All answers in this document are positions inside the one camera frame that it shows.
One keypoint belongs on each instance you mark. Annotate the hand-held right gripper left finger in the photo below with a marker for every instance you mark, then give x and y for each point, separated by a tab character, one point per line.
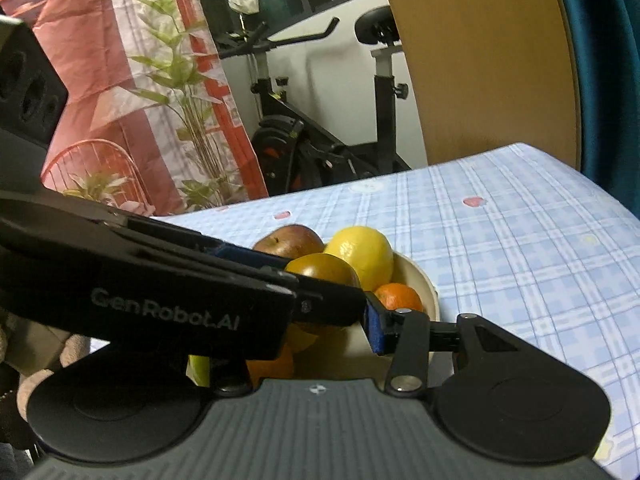
227	375

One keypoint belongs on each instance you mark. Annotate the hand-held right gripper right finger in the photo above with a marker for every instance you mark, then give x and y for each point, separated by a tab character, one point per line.
379	325

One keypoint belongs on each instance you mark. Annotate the red apple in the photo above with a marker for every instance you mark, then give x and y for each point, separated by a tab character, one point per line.
295	240

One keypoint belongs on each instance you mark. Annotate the wooden board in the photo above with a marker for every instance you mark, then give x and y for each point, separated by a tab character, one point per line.
475	60

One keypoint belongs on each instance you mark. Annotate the black exercise bike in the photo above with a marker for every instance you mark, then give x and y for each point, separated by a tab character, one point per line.
280	145

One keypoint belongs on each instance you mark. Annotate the greenish orange tangerine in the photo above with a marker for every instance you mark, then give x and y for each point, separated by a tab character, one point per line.
325	270

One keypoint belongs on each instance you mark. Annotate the blue checked tablecloth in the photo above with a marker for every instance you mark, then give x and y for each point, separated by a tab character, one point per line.
500	235

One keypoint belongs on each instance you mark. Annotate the printed wall backdrop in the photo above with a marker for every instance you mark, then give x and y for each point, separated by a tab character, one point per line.
125	35

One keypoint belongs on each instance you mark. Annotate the person's left hand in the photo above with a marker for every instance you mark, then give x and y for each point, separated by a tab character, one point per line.
40	350

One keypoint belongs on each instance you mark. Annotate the small orange tangerine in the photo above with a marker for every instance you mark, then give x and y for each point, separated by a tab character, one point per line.
272	367

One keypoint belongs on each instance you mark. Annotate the green round fruit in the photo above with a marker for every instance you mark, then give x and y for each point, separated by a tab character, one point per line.
200	372

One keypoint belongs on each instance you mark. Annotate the yellow lemon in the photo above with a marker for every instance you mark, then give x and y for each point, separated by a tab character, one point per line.
362	255
302	340

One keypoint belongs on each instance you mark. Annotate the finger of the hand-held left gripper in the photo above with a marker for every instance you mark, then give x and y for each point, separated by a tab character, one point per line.
240	256
330	305

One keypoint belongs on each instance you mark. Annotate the cream round plate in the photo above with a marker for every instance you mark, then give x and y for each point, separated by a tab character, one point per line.
345	355

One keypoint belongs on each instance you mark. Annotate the white crumpled cloth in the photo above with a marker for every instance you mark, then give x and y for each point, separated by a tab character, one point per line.
244	1

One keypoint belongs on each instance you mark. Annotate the blue curtain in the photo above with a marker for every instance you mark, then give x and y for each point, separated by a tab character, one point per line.
605	60

